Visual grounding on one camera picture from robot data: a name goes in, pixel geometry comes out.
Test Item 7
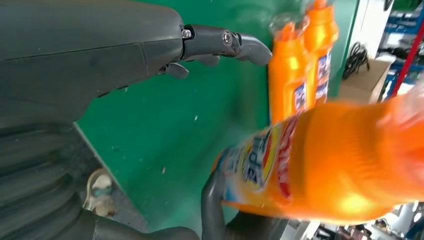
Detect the orange detergent bottle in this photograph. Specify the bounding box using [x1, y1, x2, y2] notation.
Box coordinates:
[303, 0, 339, 110]
[211, 82, 424, 226]
[268, 14, 314, 125]

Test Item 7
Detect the red pole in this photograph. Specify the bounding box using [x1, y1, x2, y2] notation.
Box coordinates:
[390, 19, 424, 98]

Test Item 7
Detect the blue metal cart frame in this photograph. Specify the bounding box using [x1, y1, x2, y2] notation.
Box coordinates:
[384, 13, 424, 100]

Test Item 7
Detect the green-topped table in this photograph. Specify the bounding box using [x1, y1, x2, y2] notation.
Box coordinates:
[76, 0, 360, 240]

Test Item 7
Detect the black coiled cable bundle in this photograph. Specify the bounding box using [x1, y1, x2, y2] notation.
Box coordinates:
[342, 41, 371, 81]

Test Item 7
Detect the brown cardboard box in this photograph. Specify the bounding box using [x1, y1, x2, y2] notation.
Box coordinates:
[336, 54, 397, 105]

